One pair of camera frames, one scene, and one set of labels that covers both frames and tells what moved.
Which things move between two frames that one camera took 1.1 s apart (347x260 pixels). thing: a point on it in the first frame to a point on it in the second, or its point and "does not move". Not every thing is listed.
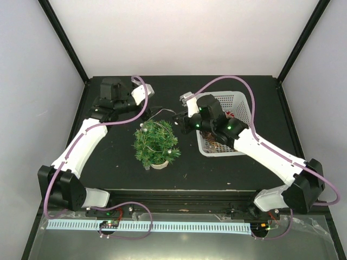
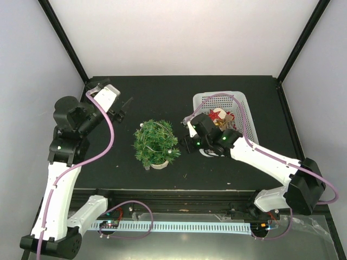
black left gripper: (149, 111) to (120, 114)
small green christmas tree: (155, 142) does not move
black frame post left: (65, 39) does not move
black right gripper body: (186, 128) to (191, 148)
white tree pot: (161, 166) does not move
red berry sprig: (231, 114) does not move
